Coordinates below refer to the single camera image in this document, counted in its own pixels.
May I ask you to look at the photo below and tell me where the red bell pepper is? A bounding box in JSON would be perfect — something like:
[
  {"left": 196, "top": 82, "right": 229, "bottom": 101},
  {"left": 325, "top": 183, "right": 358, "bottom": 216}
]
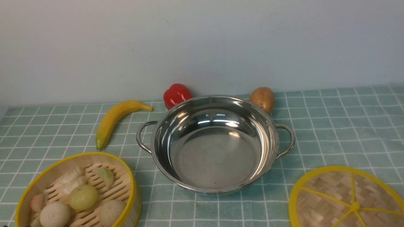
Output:
[{"left": 163, "top": 83, "right": 193, "bottom": 110}]

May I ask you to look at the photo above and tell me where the small green dumpling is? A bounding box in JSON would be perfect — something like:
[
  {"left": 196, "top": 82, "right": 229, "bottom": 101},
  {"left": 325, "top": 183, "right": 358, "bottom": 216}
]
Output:
[{"left": 30, "top": 217, "right": 42, "bottom": 227}]

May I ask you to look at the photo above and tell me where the yellow banana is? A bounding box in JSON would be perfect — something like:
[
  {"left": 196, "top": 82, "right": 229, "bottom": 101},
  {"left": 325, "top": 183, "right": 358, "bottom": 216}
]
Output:
[{"left": 95, "top": 100, "right": 153, "bottom": 150}]

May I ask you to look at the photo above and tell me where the yellow-rimmed bamboo steamer basket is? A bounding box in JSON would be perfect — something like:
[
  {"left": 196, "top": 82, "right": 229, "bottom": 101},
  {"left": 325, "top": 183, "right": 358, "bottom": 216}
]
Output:
[{"left": 15, "top": 152, "right": 142, "bottom": 227}]

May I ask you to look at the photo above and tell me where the green checkered tablecloth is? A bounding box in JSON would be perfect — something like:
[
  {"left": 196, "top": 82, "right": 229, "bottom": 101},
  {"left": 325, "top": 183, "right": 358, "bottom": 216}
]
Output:
[{"left": 0, "top": 86, "right": 404, "bottom": 227}]

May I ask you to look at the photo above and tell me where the green round bun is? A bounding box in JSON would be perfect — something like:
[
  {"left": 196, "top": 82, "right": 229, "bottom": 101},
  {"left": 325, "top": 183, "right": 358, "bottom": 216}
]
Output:
[{"left": 69, "top": 184, "right": 98, "bottom": 211}]

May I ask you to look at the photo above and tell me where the stainless steel pot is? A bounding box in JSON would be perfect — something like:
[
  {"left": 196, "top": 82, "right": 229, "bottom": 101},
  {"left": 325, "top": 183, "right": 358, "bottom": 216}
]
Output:
[{"left": 136, "top": 95, "right": 296, "bottom": 196}]

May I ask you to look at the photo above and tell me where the white round bun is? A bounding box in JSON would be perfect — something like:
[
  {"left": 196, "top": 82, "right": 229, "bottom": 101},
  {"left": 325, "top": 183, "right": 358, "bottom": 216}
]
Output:
[{"left": 39, "top": 201, "right": 71, "bottom": 227}]

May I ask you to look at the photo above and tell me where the pink dumpling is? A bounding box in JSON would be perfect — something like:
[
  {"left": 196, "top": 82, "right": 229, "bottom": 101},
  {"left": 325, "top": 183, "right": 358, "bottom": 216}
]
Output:
[{"left": 30, "top": 193, "right": 48, "bottom": 213}]

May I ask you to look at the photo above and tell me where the brown potato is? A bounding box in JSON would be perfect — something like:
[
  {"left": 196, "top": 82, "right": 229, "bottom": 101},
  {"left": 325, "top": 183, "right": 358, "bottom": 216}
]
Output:
[{"left": 249, "top": 87, "right": 275, "bottom": 114}]

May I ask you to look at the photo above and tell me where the pale green dumpling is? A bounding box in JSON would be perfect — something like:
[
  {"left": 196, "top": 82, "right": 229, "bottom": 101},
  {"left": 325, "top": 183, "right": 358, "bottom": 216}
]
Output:
[{"left": 92, "top": 167, "right": 115, "bottom": 190}]

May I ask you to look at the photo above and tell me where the woven bamboo steamer lid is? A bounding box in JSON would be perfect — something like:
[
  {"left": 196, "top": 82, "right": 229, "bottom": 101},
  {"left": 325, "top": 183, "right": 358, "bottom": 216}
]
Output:
[{"left": 288, "top": 166, "right": 404, "bottom": 227}]

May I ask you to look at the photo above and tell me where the beige round bun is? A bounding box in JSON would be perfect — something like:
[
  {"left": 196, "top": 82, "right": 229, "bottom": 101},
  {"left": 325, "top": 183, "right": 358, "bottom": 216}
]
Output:
[{"left": 98, "top": 200, "right": 126, "bottom": 227}]

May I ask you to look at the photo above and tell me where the white dumpling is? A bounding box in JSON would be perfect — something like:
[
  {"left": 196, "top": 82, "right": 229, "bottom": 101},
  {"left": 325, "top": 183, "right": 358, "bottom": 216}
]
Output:
[
  {"left": 60, "top": 176, "right": 87, "bottom": 195},
  {"left": 55, "top": 166, "right": 85, "bottom": 184}
]

